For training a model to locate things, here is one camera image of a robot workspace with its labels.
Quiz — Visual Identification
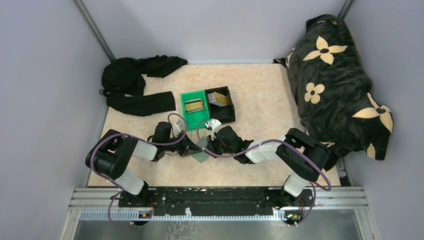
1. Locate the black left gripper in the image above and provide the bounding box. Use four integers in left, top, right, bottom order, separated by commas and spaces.
164, 130, 203, 158

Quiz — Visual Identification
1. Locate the sage green card holder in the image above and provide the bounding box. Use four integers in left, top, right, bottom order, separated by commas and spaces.
192, 136, 210, 163

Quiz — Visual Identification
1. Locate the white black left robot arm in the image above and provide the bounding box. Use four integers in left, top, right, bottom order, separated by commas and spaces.
85, 120, 202, 207

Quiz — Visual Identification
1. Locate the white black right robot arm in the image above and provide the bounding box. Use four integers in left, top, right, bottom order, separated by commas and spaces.
204, 118, 331, 207

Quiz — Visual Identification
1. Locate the gold credit card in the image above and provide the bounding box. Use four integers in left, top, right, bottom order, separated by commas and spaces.
212, 91, 230, 107

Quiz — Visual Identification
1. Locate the card stack in green bin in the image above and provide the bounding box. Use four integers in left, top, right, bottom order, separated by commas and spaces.
184, 98, 205, 113

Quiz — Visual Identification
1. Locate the black plastic bin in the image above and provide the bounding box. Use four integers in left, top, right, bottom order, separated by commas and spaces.
204, 86, 236, 124

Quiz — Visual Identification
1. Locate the green plastic bin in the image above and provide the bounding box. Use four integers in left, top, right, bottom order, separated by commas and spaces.
180, 90, 211, 130

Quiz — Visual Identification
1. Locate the black cloth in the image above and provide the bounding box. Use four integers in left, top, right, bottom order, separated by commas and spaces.
99, 55, 188, 117

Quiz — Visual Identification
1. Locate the black floral blanket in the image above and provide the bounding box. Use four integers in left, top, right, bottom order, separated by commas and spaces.
274, 14, 394, 171

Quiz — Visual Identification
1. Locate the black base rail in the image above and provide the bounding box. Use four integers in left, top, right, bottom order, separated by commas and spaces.
118, 186, 313, 217

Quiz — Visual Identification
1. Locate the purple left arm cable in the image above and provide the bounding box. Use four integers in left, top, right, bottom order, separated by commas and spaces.
90, 112, 189, 230

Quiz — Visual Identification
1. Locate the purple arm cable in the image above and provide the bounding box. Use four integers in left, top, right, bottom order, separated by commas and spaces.
196, 119, 333, 227
90, 112, 189, 230

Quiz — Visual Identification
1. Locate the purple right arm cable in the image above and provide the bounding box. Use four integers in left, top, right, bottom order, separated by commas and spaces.
196, 119, 333, 227

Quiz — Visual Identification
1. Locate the aluminium frame rail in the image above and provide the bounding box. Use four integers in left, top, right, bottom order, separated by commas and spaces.
69, 186, 368, 222

